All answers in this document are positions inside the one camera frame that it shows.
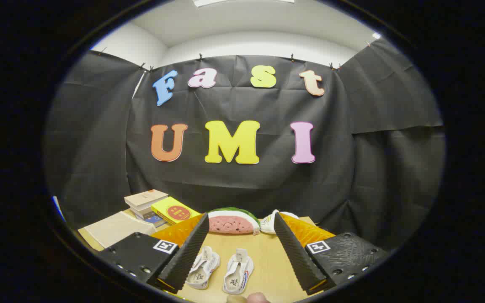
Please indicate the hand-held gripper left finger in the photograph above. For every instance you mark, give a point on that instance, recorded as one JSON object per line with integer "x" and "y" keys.
{"x": 183, "y": 256}

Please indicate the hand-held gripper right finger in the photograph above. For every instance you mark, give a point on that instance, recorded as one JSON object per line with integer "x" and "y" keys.
{"x": 299, "y": 256}

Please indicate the white canvas shoe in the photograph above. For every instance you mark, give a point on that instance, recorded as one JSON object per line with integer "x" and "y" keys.
{"x": 202, "y": 269}
{"x": 238, "y": 273}

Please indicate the beige cardboard storage box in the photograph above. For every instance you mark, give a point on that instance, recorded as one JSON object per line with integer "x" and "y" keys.
{"x": 116, "y": 229}

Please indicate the white plush toy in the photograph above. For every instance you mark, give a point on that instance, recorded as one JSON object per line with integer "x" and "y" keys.
{"x": 267, "y": 225}

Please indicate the yellow book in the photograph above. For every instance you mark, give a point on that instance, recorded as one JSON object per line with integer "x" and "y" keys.
{"x": 175, "y": 211}

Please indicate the watermelon slice plush toy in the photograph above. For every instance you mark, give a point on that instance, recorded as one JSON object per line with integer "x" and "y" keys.
{"x": 230, "y": 223}

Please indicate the grey book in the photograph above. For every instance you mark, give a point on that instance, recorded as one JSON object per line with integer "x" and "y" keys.
{"x": 141, "y": 212}

